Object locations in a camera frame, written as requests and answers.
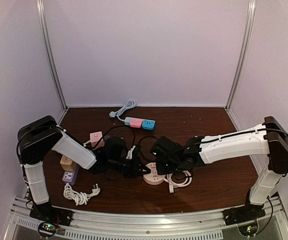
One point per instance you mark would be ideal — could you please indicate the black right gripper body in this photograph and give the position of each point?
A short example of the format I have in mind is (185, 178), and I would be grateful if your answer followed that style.
(169, 169)

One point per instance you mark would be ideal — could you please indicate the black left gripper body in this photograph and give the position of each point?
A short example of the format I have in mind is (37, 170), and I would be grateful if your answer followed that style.
(130, 170)

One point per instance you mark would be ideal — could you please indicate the round pink power socket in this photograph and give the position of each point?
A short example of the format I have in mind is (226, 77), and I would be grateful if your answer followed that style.
(153, 178)

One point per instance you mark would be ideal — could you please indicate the pink cube socket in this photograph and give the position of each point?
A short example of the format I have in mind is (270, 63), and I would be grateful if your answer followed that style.
(96, 138)

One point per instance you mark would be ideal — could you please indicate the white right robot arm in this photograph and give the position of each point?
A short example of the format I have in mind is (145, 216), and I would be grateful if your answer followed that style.
(268, 138)

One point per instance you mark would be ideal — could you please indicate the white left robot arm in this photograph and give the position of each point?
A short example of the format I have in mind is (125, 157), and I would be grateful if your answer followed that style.
(37, 139)

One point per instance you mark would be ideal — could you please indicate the beige cube socket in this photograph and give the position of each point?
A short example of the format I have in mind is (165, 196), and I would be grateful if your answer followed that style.
(67, 164)

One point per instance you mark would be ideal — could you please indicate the purple power strip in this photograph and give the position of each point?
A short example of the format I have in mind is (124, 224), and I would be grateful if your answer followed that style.
(70, 177)

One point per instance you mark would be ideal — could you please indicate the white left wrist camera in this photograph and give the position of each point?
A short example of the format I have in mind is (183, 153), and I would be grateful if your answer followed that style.
(131, 153)

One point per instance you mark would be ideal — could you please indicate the aluminium front rail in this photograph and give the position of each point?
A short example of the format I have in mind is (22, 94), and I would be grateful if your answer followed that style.
(87, 225)

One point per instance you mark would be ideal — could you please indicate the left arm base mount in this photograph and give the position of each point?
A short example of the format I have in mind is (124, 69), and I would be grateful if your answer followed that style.
(52, 218)

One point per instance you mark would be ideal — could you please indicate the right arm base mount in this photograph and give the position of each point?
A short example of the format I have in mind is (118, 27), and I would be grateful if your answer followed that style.
(245, 217)

